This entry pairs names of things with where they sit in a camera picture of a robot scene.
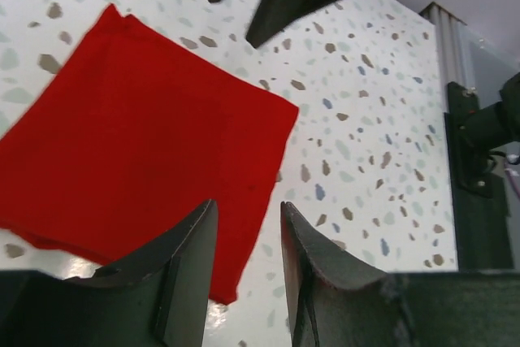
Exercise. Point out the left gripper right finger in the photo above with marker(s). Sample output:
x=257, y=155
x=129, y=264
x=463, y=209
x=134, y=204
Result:
x=336, y=299

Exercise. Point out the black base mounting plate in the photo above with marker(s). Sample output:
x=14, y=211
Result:
x=480, y=209

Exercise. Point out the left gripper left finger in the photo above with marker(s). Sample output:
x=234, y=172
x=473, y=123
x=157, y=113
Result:
x=155, y=296

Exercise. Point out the red t shirt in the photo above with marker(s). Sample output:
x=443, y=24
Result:
x=131, y=135

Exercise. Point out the aluminium frame rail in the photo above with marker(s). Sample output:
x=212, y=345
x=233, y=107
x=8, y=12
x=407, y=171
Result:
x=448, y=47

